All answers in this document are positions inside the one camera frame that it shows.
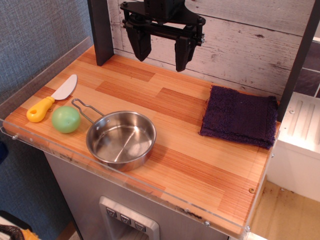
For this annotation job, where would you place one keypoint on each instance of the grey toy fridge cabinet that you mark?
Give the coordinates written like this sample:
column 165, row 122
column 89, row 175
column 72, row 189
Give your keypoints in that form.
column 82, row 191

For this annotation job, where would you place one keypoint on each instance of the stainless steel pot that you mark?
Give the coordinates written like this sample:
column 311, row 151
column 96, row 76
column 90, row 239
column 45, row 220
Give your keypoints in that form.
column 122, row 140

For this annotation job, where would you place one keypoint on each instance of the dark upright post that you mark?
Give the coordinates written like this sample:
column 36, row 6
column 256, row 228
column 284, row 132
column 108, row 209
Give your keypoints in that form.
column 301, row 55
column 101, row 30

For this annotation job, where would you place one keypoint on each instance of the clear acrylic edge guard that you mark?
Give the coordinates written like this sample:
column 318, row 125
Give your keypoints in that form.
column 209, row 180

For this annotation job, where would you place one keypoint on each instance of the dark right upright post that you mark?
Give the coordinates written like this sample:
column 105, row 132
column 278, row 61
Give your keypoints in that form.
column 301, row 55

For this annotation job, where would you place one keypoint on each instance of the dark left upright post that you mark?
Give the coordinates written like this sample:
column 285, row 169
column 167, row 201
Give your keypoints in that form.
column 101, row 30

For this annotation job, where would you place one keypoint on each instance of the purple folded cloth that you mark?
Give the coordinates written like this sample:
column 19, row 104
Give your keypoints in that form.
column 241, row 118

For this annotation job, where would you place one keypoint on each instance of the green toy ball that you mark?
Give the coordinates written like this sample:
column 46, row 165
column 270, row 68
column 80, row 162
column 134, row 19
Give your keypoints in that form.
column 66, row 119

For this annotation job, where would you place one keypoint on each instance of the silver dispenser panel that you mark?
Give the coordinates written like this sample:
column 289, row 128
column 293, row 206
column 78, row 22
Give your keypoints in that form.
column 127, row 220

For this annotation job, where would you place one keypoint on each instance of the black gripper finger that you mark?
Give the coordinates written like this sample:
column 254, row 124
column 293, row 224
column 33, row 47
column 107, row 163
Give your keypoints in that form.
column 139, row 39
column 184, row 49

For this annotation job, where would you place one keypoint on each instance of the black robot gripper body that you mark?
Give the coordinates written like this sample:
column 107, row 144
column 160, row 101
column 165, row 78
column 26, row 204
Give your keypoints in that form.
column 164, row 18

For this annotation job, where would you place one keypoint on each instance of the yellow handled toy knife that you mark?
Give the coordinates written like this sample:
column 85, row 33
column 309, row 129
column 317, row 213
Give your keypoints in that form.
column 38, row 112

